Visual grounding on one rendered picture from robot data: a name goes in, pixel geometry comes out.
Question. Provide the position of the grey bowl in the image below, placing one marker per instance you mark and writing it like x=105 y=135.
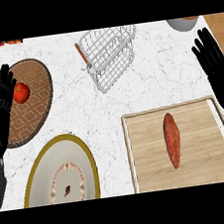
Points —
x=183 y=24

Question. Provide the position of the orange-brown sweet potato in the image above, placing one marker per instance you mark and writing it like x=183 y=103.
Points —
x=172 y=139

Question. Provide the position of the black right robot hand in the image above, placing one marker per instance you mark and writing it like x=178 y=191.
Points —
x=220 y=69

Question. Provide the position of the red object at edge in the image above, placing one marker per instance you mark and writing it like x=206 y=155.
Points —
x=9 y=42

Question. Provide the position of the wooden tray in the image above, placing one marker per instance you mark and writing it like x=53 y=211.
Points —
x=196 y=153

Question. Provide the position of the red tomato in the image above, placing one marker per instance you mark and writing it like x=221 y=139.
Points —
x=21 y=92

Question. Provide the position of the white plate with gold rim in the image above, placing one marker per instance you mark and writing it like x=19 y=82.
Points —
x=62 y=174

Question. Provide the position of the brown patterned round placemat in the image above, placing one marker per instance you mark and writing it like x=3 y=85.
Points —
x=29 y=101

